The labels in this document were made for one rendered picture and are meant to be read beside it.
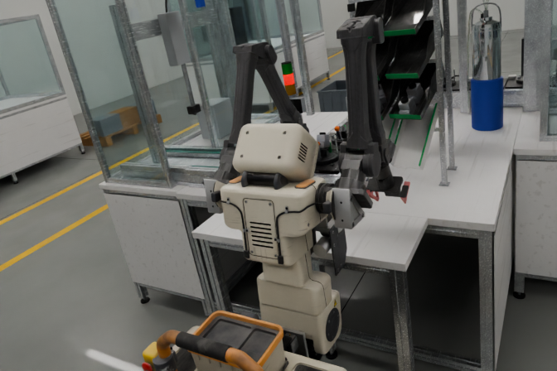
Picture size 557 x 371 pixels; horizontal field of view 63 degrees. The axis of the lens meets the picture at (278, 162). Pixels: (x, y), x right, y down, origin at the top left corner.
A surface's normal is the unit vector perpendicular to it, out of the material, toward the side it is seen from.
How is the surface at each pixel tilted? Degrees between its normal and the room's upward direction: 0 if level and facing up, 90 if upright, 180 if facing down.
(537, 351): 0
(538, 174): 90
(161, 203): 90
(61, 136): 90
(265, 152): 48
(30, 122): 90
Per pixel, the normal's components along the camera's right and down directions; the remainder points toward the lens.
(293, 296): -0.51, 0.25
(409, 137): -0.57, -0.39
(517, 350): -0.17, -0.92
